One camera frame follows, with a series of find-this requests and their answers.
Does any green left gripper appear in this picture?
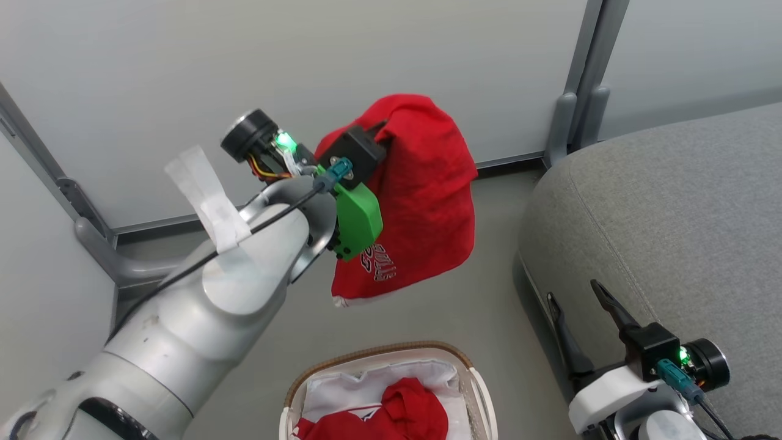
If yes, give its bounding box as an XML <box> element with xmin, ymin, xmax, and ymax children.
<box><xmin>220</xmin><ymin>109</ymin><xmax>384</xmax><ymax>262</ymax></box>

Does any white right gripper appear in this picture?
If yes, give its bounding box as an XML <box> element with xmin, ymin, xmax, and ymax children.
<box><xmin>546</xmin><ymin>279</ymin><xmax>731</xmax><ymax>436</ymax></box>

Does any red shirt with white print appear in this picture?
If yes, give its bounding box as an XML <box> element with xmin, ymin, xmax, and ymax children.
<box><xmin>315</xmin><ymin>93</ymin><xmax>478</xmax><ymax>307</ymax></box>

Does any red and white garment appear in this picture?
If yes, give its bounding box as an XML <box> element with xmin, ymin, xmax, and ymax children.
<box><xmin>294</xmin><ymin>377</ymin><xmax>450</xmax><ymax>440</ymax></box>

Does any white laundry basket brown rim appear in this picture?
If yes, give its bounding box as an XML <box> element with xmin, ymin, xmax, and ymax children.
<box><xmin>279</xmin><ymin>341</ymin><xmax>499</xmax><ymax>440</ymax></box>

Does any white basket liner cloth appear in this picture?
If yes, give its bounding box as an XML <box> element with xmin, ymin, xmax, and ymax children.
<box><xmin>302</xmin><ymin>359</ymin><xmax>472</xmax><ymax>440</ymax></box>

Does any grey sofa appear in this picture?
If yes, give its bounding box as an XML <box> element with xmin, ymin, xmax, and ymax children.
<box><xmin>516</xmin><ymin>101</ymin><xmax>782</xmax><ymax>440</ymax></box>

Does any white tape strip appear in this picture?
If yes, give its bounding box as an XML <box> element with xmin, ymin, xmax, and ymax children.
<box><xmin>164</xmin><ymin>145</ymin><xmax>254</xmax><ymax>254</ymax></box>

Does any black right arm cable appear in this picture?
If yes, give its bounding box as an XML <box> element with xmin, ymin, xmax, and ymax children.
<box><xmin>657</xmin><ymin>359</ymin><xmax>737</xmax><ymax>440</ymax></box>

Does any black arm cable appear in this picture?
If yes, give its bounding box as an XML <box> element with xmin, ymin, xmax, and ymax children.
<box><xmin>107</xmin><ymin>156</ymin><xmax>355</xmax><ymax>343</ymax></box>
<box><xmin>657</xmin><ymin>359</ymin><xmax>737</xmax><ymax>440</ymax></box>

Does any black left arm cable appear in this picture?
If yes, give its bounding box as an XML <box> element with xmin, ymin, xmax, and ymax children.
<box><xmin>107</xmin><ymin>156</ymin><xmax>355</xmax><ymax>343</ymax></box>

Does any grey double partition post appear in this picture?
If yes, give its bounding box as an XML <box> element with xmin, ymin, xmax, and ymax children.
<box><xmin>543</xmin><ymin>0</ymin><xmax>631</xmax><ymax>170</ymax></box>

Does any grey partition post with foot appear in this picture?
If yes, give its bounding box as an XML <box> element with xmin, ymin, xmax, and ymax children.
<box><xmin>0</xmin><ymin>82</ymin><xmax>205</xmax><ymax>291</ymax></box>

